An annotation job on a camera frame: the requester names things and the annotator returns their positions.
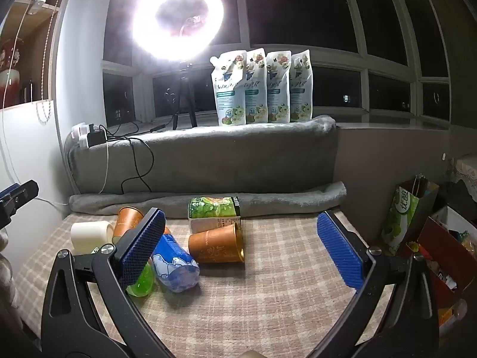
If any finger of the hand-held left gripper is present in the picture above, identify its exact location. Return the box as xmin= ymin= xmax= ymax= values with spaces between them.
xmin=0 ymin=180 xmax=39 ymax=229

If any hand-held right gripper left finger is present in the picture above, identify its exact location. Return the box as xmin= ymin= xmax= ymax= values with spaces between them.
xmin=40 ymin=208 xmax=167 ymax=358

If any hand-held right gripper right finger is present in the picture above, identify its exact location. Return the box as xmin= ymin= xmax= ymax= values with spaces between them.
xmin=316 ymin=211 xmax=440 ymax=358

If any brown paper cup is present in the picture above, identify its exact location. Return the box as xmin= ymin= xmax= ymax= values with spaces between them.
xmin=188 ymin=222 xmax=245 ymax=264
xmin=112 ymin=206 xmax=144 ymax=243

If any white paper cup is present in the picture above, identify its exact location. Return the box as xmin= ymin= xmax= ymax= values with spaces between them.
xmin=70 ymin=221 xmax=114 ymax=253

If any green plastic bottle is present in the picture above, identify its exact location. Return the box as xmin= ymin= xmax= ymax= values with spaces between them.
xmin=126 ymin=263 xmax=156 ymax=298

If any blue label plastic bottle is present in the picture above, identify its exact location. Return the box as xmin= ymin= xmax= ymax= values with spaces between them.
xmin=151 ymin=233 xmax=201 ymax=293

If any green paper bag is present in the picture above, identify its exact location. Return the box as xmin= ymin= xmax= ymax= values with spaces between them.
xmin=381 ymin=175 xmax=440 ymax=257

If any green drink carton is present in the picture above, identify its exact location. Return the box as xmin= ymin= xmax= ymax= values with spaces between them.
xmin=187 ymin=195 xmax=241 ymax=235

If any white power strip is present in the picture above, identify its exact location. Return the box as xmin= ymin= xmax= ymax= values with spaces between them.
xmin=70 ymin=122 xmax=107 ymax=148

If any checked table cloth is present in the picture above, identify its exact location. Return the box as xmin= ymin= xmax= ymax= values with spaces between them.
xmin=10 ymin=209 xmax=396 ymax=358

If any red cardboard box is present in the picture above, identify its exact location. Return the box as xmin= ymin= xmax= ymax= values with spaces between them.
xmin=406 ymin=205 xmax=477 ymax=338

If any grey blanket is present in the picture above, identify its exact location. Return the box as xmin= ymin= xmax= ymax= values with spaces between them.
xmin=64 ymin=114 xmax=347 ymax=217

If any red vase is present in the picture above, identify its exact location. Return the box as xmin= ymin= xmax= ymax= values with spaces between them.
xmin=0 ymin=37 xmax=22 ymax=109

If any black tripod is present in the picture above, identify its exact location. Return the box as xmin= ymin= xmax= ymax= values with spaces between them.
xmin=164 ymin=60 xmax=198 ymax=130

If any white refill pouch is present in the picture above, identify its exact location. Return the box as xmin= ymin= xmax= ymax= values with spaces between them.
xmin=244 ymin=48 xmax=270 ymax=124
xmin=210 ymin=50 xmax=248 ymax=126
xmin=289 ymin=53 xmax=314 ymax=122
xmin=265 ymin=50 xmax=291 ymax=123

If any white cable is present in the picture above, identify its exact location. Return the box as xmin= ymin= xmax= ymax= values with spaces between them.
xmin=37 ymin=140 xmax=111 ymax=206

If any black cable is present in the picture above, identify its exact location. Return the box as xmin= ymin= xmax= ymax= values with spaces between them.
xmin=97 ymin=122 xmax=168 ymax=195

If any beaded blind cord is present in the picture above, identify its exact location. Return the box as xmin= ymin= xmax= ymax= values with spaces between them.
xmin=35 ymin=4 xmax=62 ymax=123

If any ring light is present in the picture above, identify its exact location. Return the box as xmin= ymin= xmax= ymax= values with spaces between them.
xmin=131 ymin=0 xmax=226 ymax=61

